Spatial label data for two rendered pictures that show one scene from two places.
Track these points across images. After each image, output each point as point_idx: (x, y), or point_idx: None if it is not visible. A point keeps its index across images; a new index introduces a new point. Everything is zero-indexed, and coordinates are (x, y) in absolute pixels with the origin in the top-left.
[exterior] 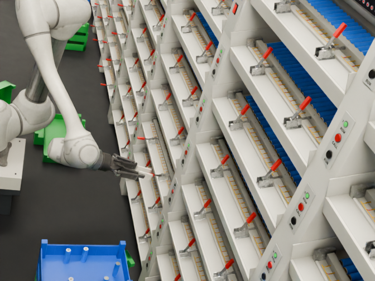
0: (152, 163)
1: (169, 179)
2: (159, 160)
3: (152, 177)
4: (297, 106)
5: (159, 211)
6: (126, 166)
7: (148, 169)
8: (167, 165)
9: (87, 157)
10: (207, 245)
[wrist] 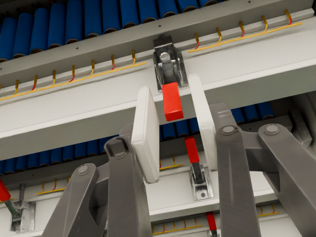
0: (52, 124)
1: (184, 42)
2: (43, 97)
3: (49, 188)
4: None
5: (203, 162)
6: (149, 232)
7: (149, 98)
8: (103, 47)
9: None
10: None
